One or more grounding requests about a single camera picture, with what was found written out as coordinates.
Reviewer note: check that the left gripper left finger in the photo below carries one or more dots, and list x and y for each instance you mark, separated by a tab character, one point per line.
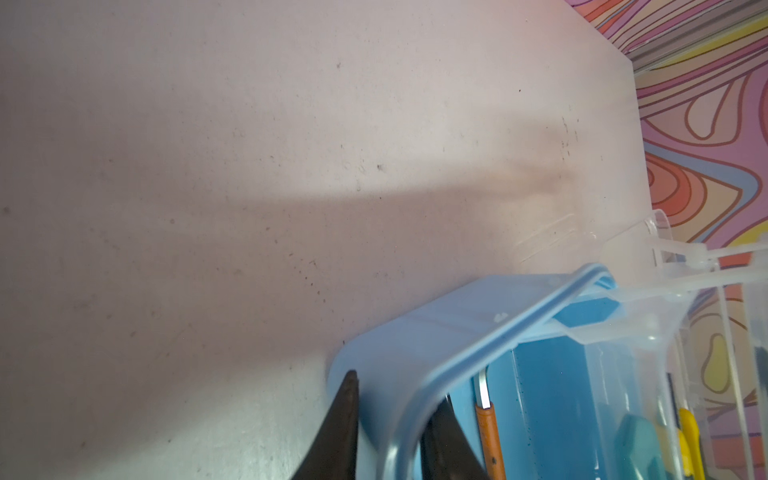
333	453

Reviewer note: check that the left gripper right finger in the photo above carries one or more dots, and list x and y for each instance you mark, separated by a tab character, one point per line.
444	449

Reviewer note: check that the blue plastic tool box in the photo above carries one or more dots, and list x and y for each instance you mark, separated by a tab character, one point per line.
566	358

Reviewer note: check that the teal utility knife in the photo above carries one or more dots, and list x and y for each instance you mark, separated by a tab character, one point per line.
638	451

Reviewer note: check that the yellow black utility knife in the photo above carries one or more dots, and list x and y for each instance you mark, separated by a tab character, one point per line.
689	438

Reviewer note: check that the clear tool box lid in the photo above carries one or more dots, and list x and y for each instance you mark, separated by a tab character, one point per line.
713	308

